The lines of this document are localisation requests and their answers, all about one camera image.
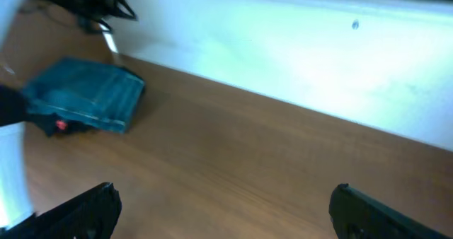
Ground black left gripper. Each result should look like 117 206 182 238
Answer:
44 0 138 34

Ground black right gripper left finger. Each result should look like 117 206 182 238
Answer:
1 182 122 239

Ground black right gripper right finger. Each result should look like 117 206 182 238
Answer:
328 183 449 239

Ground blue denim jeans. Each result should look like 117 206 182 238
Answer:
21 57 145 134

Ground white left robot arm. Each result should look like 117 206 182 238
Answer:
1 0 144 231

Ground black fabric bag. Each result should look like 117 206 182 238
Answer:
27 113 93 137

